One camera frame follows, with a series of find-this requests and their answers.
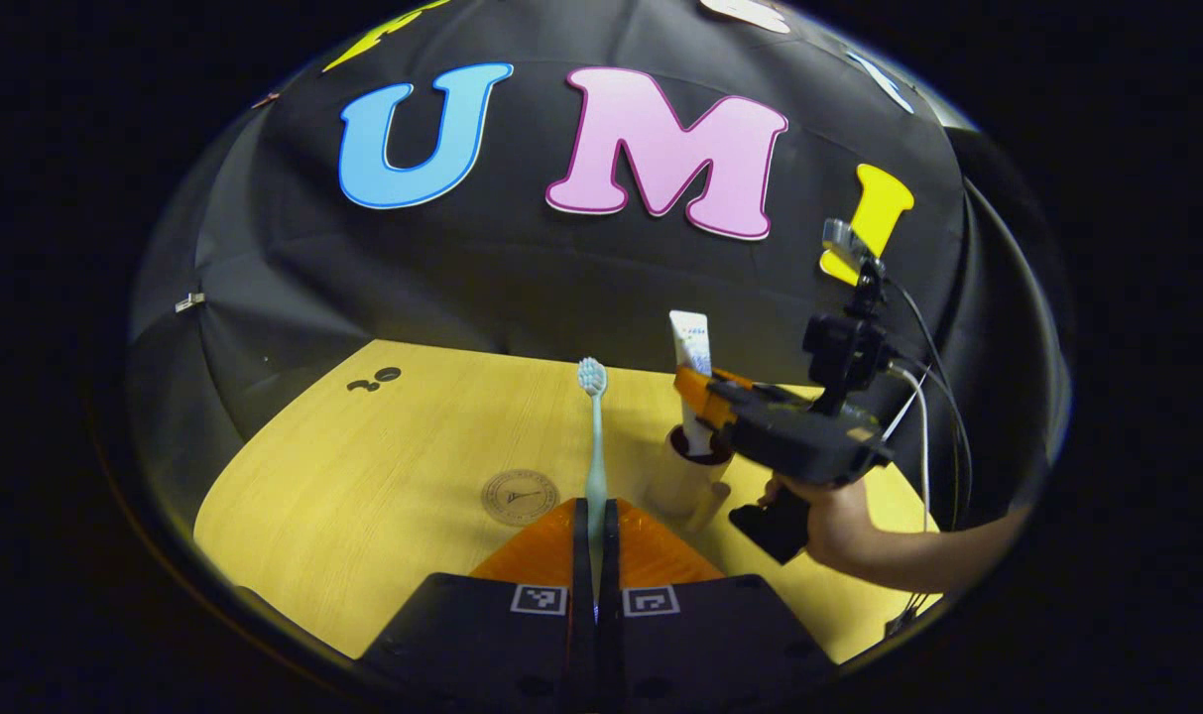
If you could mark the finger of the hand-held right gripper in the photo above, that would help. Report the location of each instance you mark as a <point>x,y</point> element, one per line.
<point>690,387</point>
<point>735,381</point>

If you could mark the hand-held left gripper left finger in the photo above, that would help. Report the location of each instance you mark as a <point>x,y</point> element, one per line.
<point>582,555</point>

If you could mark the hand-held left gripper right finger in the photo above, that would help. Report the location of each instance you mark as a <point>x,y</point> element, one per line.
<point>611,555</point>

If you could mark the white toothpaste tube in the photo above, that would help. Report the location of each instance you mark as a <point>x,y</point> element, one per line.
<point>693,342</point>

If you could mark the round cork coaster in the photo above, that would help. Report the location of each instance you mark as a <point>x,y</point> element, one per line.
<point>519,496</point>

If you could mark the pale blue toothbrush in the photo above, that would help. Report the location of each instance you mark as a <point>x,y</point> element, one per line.
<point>595,446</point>

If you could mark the black backdrop cloth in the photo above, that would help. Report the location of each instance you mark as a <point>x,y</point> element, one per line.
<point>462,278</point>

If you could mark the white cloth clip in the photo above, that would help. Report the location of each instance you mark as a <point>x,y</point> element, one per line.
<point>190,301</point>

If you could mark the copper cloth clip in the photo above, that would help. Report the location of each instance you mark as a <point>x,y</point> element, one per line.
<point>265,99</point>

